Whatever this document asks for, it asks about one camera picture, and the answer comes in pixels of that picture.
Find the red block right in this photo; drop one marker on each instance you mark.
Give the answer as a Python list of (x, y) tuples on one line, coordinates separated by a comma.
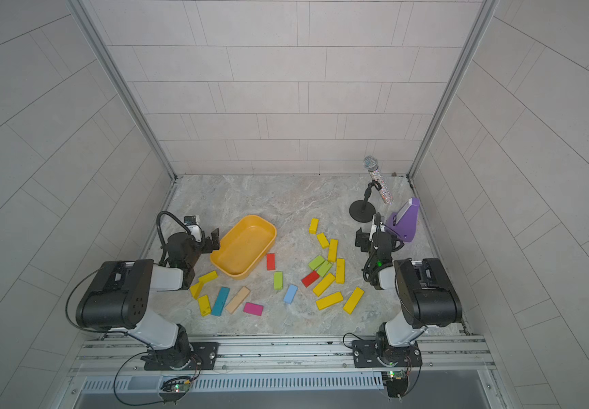
[(310, 279)]

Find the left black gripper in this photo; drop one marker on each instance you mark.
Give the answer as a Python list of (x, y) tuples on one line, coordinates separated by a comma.
[(207, 243)]

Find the right circuit board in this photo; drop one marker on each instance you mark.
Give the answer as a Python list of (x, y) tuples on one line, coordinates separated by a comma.
[(396, 383)]

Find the aluminium mounting rail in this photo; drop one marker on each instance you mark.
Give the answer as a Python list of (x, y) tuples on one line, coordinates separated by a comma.
[(302, 354)]

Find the black microphone stand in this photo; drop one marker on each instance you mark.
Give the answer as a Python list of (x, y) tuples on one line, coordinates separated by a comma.
[(362, 210)]

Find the yellow block small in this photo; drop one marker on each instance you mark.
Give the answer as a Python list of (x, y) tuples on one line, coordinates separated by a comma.
[(196, 289)]

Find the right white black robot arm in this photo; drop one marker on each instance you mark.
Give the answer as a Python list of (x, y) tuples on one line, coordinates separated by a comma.
[(426, 295)]

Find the yellow plastic tray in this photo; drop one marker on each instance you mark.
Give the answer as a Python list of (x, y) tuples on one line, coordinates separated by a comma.
[(244, 246)]

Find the left circuit board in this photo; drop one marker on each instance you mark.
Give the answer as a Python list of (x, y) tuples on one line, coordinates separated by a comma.
[(177, 385)]

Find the purple phone holder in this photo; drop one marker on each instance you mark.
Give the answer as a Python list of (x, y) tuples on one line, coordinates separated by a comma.
[(405, 229)]

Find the red block by tray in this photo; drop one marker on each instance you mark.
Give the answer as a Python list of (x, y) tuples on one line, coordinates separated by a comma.
[(271, 262)]

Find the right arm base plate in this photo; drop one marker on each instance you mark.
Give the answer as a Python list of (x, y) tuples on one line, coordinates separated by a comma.
[(377, 354)]

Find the yellow block diagonal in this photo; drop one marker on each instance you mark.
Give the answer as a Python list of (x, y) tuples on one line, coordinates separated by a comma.
[(324, 284)]

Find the teal block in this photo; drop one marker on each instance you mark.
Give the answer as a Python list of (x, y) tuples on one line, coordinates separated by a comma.
[(220, 301)]

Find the light blue block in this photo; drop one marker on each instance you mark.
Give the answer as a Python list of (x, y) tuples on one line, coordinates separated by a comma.
[(290, 294)]

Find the light green block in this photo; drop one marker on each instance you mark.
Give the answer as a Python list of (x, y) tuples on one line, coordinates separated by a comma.
[(324, 268), (316, 263)]

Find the yellow block top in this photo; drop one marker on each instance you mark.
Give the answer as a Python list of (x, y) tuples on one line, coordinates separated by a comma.
[(313, 226)]

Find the green block centre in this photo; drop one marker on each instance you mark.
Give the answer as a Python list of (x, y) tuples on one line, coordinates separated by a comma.
[(278, 281)]

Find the light green block upper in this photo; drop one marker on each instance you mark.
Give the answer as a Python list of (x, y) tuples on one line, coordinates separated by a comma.
[(316, 263)]

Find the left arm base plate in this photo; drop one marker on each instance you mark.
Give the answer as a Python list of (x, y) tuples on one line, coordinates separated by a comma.
[(182, 355)]

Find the tan wooden block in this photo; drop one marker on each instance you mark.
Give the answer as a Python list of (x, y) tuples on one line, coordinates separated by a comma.
[(238, 300)]

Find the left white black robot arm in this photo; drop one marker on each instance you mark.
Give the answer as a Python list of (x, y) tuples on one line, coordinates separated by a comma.
[(117, 298)]

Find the white smartphone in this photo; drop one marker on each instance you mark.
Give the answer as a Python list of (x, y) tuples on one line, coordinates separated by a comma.
[(403, 210)]

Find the glitter microphone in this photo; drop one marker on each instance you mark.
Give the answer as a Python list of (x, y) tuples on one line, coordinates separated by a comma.
[(372, 165)]

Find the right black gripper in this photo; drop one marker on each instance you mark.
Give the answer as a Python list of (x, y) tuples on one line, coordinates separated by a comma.
[(376, 238)]

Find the circuit board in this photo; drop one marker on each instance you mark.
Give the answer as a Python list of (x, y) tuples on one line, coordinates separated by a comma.
[(396, 383), (177, 385)]

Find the magenta block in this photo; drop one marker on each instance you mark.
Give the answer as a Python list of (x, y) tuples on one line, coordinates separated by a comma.
[(253, 309)]

